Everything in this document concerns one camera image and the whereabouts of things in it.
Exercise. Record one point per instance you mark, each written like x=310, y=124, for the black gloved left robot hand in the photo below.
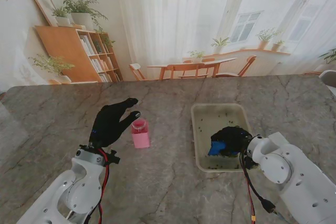
x=109, y=124

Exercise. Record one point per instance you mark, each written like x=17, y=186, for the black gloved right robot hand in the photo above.
x=232, y=140

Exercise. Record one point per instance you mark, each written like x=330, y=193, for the blue scraper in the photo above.
x=215, y=147

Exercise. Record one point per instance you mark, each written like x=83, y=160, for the cream baking tray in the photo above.
x=207, y=134

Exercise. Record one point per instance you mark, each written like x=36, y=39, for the pink square jar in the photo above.
x=141, y=140

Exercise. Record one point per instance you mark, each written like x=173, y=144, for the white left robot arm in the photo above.
x=73, y=192

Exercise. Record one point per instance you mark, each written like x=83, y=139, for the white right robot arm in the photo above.
x=288, y=171

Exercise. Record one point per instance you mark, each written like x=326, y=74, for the scattered green beans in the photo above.
x=214, y=167

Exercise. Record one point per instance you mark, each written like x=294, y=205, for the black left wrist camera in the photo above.
x=113, y=157

